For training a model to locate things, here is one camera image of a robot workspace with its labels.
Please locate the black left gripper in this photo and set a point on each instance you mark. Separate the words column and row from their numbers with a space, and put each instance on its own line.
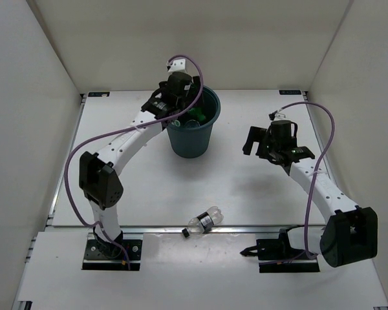
column 193, row 96

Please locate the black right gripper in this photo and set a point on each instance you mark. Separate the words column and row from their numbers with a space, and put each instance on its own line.
column 255, row 135

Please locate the green plastic soda bottle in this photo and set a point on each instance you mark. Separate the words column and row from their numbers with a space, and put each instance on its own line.
column 197, row 114

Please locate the blue label clear water bottle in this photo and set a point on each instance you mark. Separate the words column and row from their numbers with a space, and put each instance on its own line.
column 192, row 124

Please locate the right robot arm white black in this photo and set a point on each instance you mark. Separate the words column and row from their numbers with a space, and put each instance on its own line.
column 351, row 232

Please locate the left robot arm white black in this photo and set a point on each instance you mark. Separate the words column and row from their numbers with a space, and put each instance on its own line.
column 99, row 172

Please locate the dark teal plastic bin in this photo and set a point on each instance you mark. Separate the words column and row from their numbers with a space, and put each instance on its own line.
column 192, row 143

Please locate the black label sticker right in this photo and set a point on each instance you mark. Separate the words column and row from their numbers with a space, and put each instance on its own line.
column 290, row 92

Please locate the black label sticker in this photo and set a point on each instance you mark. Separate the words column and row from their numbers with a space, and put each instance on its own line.
column 98, row 94
column 290, row 92

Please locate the black label sticker left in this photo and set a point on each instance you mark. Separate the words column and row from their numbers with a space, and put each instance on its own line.
column 98, row 94

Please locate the clear bottle black label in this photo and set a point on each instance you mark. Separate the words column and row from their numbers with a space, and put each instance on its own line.
column 203, row 223

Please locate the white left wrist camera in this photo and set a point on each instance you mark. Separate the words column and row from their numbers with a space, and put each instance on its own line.
column 176, row 65

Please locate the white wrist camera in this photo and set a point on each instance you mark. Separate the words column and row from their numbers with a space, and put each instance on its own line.
column 176, row 65
column 277, row 114

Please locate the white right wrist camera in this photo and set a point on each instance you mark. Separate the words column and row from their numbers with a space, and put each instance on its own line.
column 277, row 114

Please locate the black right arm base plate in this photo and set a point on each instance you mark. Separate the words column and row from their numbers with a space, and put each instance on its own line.
column 278, row 256

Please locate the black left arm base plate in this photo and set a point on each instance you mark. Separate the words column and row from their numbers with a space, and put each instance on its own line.
column 97, row 257

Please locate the aluminium table edge rail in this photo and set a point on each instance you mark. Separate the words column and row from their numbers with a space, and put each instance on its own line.
column 235, row 229

